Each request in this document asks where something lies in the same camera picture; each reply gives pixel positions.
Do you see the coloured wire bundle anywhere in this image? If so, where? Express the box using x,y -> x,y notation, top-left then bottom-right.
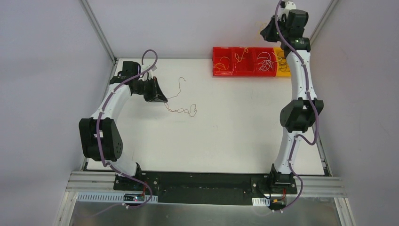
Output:
163,77 -> 198,118

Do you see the white wire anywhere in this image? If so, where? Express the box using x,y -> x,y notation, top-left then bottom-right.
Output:
255,51 -> 278,73

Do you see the black wire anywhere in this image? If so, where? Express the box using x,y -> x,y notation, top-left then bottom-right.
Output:
276,56 -> 289,73

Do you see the yellow wire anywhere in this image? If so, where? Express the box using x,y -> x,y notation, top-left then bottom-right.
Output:
214,56 -> 231,72

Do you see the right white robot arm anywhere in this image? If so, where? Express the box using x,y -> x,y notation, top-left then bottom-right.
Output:
260,5 -> 324,193

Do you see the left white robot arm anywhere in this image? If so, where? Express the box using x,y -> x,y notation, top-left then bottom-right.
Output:
79,61 -> 168,190

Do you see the right red bin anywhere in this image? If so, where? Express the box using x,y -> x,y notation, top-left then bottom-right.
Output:
251,47 -> 277,77

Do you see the yellow bin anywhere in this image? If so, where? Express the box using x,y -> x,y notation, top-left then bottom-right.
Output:
273,47 -> 291,77

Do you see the left red bin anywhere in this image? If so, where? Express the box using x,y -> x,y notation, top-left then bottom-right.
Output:
212,47 -> 233,77

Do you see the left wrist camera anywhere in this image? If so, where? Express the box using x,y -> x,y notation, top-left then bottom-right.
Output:
141,64 -> 157,73

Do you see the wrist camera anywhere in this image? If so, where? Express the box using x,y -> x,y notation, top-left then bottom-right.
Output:
279,0 -> 296,11
141,64 -> 157,73

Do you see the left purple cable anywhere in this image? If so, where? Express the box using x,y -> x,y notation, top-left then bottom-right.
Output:
74,49 -> 159,218

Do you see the purple cable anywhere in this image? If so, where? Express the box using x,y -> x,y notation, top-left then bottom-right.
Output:
252,0 -> 320,218
74,49 -> 159,218

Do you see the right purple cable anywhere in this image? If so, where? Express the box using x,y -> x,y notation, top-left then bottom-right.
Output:
252,0 -> 320,218

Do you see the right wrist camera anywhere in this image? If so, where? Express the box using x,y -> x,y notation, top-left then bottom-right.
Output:
279,0 -> 296,11

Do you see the aluminium frame rail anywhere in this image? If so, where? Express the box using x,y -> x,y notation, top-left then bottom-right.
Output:
55,171 -> 356,226

